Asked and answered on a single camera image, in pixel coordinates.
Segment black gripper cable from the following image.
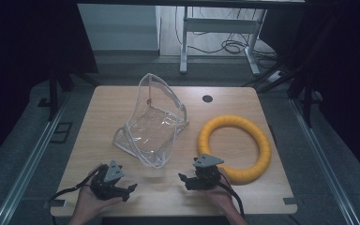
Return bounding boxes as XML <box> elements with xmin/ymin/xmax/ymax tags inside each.
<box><xmin>217</xmin><ymin>173</ymin><xmax>246</xmax><ymax>218</ymax></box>
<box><xmin>48</xmin><ymin>163</ymin><xmax>105</xmax><ymax>207</ymax></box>

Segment white metal desk frame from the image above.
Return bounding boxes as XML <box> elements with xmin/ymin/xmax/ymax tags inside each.
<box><xmin>179</xmin><ymin>6</ymin><xmax>268</xmax><ymax>76</ymax></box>

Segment person's left hand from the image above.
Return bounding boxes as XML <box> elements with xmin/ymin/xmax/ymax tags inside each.
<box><xmin>73</xmin><ymin>183</ymin><xmax>124</xmax><ymax>220</ymax></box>

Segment black floor cables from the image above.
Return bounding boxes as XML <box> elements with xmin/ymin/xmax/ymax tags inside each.
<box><xmin>173</xmin><ymin>7</ymin><xmax>282</xmax><ymax>64</ymax></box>

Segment clear plastic zipper bag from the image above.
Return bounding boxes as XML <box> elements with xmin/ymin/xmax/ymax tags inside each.
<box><xmin>112</xmin><ymin>72</ymin><xmax>190</xmax><ymax>170</ymax></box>

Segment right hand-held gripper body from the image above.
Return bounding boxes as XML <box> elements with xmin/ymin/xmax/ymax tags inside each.
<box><xmin>192</xmin><ymin>153</ymin><xmax>225</xmax><ymax>191</ymax></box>

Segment yellow foam ring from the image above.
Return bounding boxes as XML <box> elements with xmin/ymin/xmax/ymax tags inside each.
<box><xmin>197</xmin><ymin>114</ymin><xmax>273</xmax><ymax>186</ymax></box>

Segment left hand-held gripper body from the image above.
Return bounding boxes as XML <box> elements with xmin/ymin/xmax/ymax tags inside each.
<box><xmin>89</xmin><ymin>159</ymin><xmax>129</xmax><ymax>202</ymax></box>

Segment white power strip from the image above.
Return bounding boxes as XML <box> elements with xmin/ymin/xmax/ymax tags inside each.
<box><xmin>266</xmin><ymin>69</ymin><xmax>286</xmax><ymax>84</ymax></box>

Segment black floor frame plate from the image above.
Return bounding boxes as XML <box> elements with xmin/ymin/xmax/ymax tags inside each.
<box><xmin>49</xmin><ymin>121</ymin><xmax>74</xmax><ymax>145</ymax></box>

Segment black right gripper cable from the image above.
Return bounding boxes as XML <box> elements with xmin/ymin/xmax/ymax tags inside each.
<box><xmin>217</xmin><ymin>173</ymin><xmax>246</xmax><ymax>218</ymax></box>

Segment black metal stand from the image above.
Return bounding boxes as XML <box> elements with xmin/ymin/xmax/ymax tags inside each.
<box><xmin>37</xmin><ymin>67</ymin><xmax>101</xmax><ymax>122</ymax></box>
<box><xmin>242</xmin><ymin>12</ymin><xmax>341</xmax><ymax>128</ymax></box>

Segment dark curtain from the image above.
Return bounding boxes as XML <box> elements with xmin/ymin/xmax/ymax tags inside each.
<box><xmin>259</xmin><ymin>0</ymin><xmax>360</xmax><ymax>188</ymax></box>
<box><xmin>0</xmin><ymin>0</ymin><xmax>99</xmax><ymax>173</ymax></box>

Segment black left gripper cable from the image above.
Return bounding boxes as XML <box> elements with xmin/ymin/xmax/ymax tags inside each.
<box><xmin>48</xmin><ymin>163</ymin><xmax>105</xmax><ymax>207</ymax></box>

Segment silver floor rail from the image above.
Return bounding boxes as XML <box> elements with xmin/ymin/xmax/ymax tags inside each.
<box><xmin>0</xmin><ymin>93</ymin><xmax>71</xmax><ymax>225</ymax></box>
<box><xmin>289</xmin><ymin>91</ymin><xmax>360</xmax><ymax>225</ymax></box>

